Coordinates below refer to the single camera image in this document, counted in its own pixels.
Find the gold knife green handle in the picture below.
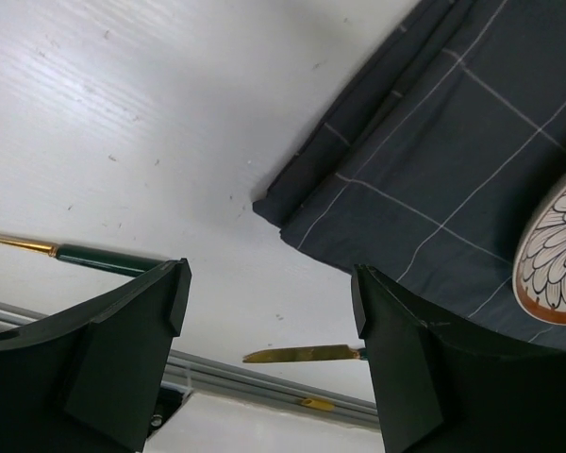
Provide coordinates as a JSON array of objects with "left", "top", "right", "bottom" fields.
[{"left": 242, "top": 344, "right": 368, "bottom": 363}]

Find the aluminium front rail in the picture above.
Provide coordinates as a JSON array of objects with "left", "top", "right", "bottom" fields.
[{"left": 0, "top": 302, "right": 378, "bottom": 429}]

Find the gold fork green handle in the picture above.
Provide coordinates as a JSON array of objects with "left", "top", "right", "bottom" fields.
[{"left": 0, "top": 235, "right": 162, "bottom": 277}]

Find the floral ceramic plate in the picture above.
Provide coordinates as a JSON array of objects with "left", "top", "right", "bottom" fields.
[{"left": 512, "top": 174, "right": 566, "bottom": 326}]

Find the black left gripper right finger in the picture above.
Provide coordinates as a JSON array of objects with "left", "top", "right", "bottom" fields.
[{"left": 351, "top": 265, "right": 566, "bottom": 452}]

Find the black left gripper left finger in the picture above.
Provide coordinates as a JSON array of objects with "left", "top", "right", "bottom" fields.
[{"left": 0, "top": 259, "right": 191, "bottom": 452}]

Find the dark grey checked cloth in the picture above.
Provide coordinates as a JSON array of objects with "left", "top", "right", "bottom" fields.
[{"left": 253, "top": 1, "right": 566, "bottom": 349}]

